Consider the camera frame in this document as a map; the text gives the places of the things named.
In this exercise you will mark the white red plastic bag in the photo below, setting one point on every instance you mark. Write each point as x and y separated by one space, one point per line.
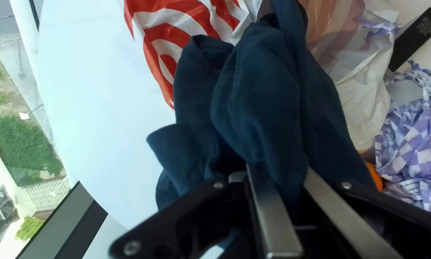
158 28

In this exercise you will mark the navy blue cloth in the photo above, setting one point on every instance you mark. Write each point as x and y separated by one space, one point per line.
263 105

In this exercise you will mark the black flat strip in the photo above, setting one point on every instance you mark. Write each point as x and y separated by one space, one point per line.
414 40

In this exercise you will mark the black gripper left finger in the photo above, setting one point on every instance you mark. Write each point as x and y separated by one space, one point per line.
273 224

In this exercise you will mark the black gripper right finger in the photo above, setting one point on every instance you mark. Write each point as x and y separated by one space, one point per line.
368 224

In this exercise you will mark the orange fruit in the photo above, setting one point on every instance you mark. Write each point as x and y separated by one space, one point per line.
374 177

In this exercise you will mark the dark grey metal beam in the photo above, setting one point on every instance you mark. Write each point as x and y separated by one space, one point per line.
61 224

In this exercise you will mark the purple white checkered cloth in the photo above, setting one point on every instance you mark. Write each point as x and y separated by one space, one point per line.
417 144

